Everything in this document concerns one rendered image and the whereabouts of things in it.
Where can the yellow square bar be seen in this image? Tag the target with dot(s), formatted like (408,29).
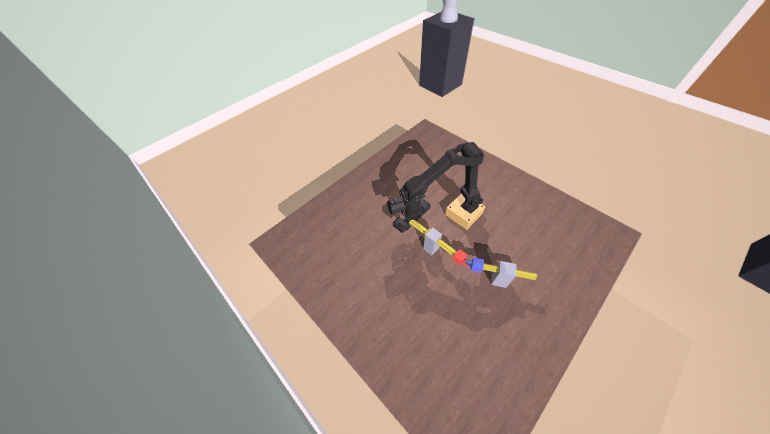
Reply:
(432,239)

